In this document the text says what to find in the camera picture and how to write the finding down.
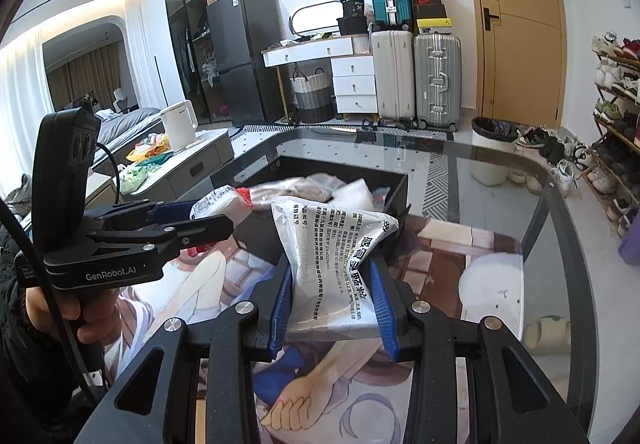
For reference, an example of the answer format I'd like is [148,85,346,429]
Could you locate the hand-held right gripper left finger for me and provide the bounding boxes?
[75,257,296,444]

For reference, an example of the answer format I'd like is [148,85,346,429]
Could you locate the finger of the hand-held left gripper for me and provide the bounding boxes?
[87,213,236,252]
[85,201,194,236]

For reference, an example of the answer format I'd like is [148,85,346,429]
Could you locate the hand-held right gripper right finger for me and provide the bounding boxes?
[367,249,591,444]

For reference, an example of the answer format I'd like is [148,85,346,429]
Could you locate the red white packet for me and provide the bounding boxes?
[187,185,253,257]

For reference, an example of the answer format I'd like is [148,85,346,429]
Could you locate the black cardboard box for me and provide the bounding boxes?
[227,154,410,265]

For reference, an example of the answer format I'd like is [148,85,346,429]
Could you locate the white printed packet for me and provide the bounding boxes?
[270,194,401,342]

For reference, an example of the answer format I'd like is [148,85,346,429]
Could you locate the large bagged white rope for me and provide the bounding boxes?
[247,173,346,210]

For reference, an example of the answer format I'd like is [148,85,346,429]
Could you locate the person's left forearm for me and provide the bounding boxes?
[0,224,38,405]

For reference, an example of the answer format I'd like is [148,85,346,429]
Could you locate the person's left hand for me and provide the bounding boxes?
[25,287,121,367]

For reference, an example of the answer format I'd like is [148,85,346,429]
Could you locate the grey garment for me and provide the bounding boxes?
[5,174,33,215]

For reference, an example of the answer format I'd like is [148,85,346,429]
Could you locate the green plastic bag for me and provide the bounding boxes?
[120,159,166,195]

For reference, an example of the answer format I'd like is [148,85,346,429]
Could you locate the grey top low cabinet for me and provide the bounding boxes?
[82,129,236,207]

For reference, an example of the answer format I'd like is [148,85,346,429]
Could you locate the yellow plastic bag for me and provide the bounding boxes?
[126,134,171,162]

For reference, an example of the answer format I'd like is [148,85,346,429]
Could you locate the printed table mat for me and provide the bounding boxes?
[100,211,526,444]

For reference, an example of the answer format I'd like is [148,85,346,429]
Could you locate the white electric kettle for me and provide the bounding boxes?
[160,99,199,151]

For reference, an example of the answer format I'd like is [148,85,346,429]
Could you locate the bed with grey bedding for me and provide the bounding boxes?
[92,107,163,160]

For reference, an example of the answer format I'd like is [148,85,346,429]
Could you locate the brown curtain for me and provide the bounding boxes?
[47,49,136,110]

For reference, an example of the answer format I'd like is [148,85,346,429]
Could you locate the black white patterned rug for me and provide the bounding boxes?
[232,123,451,197]

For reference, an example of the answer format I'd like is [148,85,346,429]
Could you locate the beige slipper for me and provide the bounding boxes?
[522,315,571,354]

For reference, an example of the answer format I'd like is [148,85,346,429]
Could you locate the grey white laundry basket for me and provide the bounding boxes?
[290,67,335,123]

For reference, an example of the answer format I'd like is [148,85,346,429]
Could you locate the black refrigerator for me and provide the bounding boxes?
[206,0,296,125]

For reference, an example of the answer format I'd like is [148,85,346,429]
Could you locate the dark glass door wardrobe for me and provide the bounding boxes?
[162,0,236,125]

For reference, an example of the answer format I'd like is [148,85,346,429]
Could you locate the white trash bin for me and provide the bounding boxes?
[471,117,519,186]

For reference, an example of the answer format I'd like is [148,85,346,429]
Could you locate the white vanity desk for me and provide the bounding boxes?
[262,33,378,122]

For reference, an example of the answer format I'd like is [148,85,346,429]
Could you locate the white suitcase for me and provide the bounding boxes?
[370,28,417,122]

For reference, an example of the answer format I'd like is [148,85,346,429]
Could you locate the oval mirror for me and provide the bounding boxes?
[290,0,346,38]

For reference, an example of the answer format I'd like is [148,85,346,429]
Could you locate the silver suitcase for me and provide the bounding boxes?
[413,32,462,132]

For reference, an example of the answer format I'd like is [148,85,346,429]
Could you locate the group of assorted shoes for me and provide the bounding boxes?
[507,32,640,237]

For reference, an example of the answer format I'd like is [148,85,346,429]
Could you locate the purple bag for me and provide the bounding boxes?
[617,209,640,265]

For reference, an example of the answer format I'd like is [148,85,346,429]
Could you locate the black bag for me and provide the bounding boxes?
[336,0,371,36]

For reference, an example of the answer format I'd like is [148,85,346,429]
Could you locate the black yellow shoebox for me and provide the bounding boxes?
[415,17,452,34]

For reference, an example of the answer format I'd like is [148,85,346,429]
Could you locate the wooden door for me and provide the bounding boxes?
[457,0,568,130]

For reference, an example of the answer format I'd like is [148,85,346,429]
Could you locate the wooden shoe rack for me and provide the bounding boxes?
[591,32,640,230]

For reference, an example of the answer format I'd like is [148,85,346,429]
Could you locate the thin black cable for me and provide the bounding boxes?
[94,141,123,206]

